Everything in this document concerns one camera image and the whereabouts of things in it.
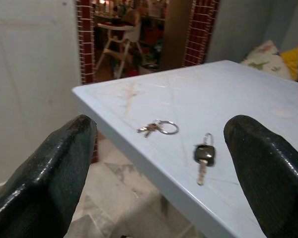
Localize red tiled wide door post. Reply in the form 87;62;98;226
182;0;221;67

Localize brown wooden door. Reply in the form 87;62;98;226
160;0;193;71

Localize yellow pillow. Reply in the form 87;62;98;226
280;47;298;82

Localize white plastic table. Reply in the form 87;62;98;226
72;59;298;238

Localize dinosaur print pillow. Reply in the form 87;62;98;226
240;40;293;80

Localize white high chair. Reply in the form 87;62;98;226
94;22;145;79

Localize silver ring with small keys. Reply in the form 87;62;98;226
136;119;179;138

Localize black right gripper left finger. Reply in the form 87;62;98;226
0;114;98;238

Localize red tiled narrow door post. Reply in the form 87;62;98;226
75;0;100;164

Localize black-headed car key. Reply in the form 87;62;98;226
193;133;217;186

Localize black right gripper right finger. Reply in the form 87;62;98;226
223;115;298;238

